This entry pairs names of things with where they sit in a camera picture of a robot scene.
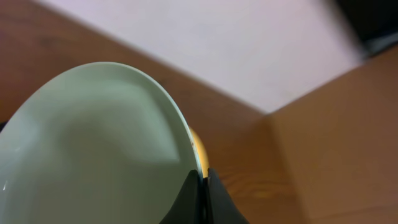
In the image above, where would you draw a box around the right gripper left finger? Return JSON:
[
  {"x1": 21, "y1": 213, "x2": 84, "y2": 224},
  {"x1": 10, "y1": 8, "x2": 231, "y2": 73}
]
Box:
[{"x1": 160, "y1": 170, "x2": 201, "y2": 224}]

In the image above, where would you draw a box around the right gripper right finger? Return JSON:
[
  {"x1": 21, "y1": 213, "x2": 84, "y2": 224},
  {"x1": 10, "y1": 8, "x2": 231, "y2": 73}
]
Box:
[{"x1": 206, "y1": 168, "x2": 249, "y2": 224}]

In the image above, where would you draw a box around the mint plate with red stain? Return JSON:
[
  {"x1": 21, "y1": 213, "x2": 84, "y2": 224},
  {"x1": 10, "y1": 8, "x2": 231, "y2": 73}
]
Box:
[{"x1": 1, "y1": 62, "x2": 201, "y2": 223}]

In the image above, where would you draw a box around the yellow plate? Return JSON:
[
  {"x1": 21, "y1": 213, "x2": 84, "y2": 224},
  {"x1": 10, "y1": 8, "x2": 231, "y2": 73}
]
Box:
[{"x1": 190, "y1": 128, "x2": 210, "y2": 178}]

